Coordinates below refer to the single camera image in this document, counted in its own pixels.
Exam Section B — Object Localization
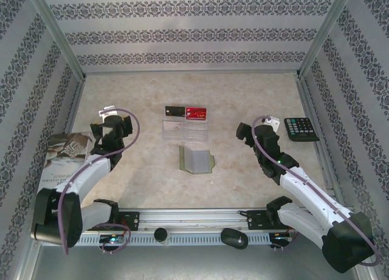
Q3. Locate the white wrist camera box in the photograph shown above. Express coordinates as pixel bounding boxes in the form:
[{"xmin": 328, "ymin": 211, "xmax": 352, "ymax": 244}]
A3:
[
  {"xmin": 98, "ymin": 106, "xmax": 118, "ymax": 118},
  {"xmin": 263, "ymin": 115, "xmax": 280, "ymax": 132}
]

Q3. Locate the red VIP credit card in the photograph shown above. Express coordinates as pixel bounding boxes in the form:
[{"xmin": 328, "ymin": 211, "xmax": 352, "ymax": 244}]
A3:
[{"xmin": 185, "ymin": 107, "xmax": 208, "ymax": 121}]

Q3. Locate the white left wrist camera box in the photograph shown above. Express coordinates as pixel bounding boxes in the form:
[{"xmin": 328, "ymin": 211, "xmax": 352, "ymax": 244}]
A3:
[{"xmin": 98, "ymin": 106, "xmax": 118, "ymax": 118}]

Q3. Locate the black calculator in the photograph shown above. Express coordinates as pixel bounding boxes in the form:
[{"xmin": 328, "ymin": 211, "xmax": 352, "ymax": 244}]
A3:
[{"xmin": 284, "ymin": 117, "xmax": 320, "ymax": 143}]

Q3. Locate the green card holder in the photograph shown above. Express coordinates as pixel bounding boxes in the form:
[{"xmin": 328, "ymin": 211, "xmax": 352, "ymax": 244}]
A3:
[{"xmin": 177, "ymin": 145, "xmax": 217, "ymax": 175}]

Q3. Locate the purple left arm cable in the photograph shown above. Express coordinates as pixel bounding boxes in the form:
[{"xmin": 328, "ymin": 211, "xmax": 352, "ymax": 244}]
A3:
[{"xmin": 57, "ymin": 108, "xmax": 141, "ymax": 256}]

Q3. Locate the aluminium frame post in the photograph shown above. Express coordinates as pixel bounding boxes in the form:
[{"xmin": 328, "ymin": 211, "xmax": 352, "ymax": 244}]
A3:
[
  {"xmin": 23, "ymin": 0, "xmax": 88, "ymax": 82},
  {"xmin": 295, "ymin": 0, "xmax": 356, "ymax": 80}
]

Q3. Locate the slotted grey cable duct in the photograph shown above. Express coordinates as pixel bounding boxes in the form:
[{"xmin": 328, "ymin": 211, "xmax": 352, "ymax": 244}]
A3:
[{"xmin": 41, "ymin": 233, "xmax": 273, "ymax": 247}]

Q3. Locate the small jar with black lid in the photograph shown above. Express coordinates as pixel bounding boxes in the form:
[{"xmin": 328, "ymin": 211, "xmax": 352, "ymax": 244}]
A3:
[{"xmin": 154, "ymin": 227, "xmax": 170, "ymax": 247}]

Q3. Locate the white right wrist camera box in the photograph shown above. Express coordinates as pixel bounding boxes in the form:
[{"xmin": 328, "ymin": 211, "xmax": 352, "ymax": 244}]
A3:
[{"xmin": 263, "ymin": 115, "xmax": 280, "ymax": 132}]

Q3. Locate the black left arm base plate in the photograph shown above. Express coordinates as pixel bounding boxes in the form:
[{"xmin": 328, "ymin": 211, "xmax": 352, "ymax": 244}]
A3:
[{"xmin": 84, "ymin": 211, "xmax": 140, "ymax": 232}]

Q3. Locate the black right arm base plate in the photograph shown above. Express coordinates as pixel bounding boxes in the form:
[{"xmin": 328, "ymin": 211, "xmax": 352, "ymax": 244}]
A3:
[{"xmin": 246, "ymin": 209, "xmax": 303, "ymax": 231}]

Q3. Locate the black credit card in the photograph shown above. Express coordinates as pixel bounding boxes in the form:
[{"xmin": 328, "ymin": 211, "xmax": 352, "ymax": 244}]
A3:
[{"xmin": 165, "ymin": 106, "xmax": 186, "ymax": 117}]

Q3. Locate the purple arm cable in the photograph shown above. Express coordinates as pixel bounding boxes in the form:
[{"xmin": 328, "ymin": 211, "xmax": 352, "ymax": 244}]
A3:
[
  {"xmin": 57, "ymin": 108, "xmax": 141, "ymax": 256},
  {"xmin": 251, "ymin": 115, "xmax": 382, "ymax": 267}
]

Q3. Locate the black computer mouse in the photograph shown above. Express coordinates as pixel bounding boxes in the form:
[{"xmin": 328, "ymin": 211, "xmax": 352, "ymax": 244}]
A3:
[{"xmin": 220, "ymin": 227, "xmax": 249, "ymax": 250}]

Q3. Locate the magazine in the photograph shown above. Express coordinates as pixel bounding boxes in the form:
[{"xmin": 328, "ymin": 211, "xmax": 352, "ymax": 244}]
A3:
[{"xmin": 36, "ymin": 131, "xmax": 94, "ymax": 202}]

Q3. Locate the aluminium mounting rail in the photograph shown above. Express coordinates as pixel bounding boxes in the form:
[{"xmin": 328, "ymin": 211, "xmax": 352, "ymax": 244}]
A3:
[{"xmin": 30, "ymin": 207, "xmax": 356, "ymax": 232}]

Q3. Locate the clear acrylic card stand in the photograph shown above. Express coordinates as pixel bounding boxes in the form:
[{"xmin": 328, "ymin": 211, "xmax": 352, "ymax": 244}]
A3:
[{"xmin": 162, "ymin": 106, "xmax": 210, "ymax": 145}]

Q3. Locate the aluminium side rail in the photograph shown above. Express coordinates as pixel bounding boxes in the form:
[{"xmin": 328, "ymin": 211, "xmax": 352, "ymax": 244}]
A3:
[
  {"xmin": 41, "ymin": 78, "xmax": 88, "ymax": 211},
  {"xmin": 295, "ymin": 75, "xmax": 347, "ymax": 208}
]

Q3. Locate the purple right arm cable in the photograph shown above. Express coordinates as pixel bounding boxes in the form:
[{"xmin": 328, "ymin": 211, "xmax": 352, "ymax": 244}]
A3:
[{"xmin": 251, "ymin": 115, "xmax": 382, "ymax": 267}]

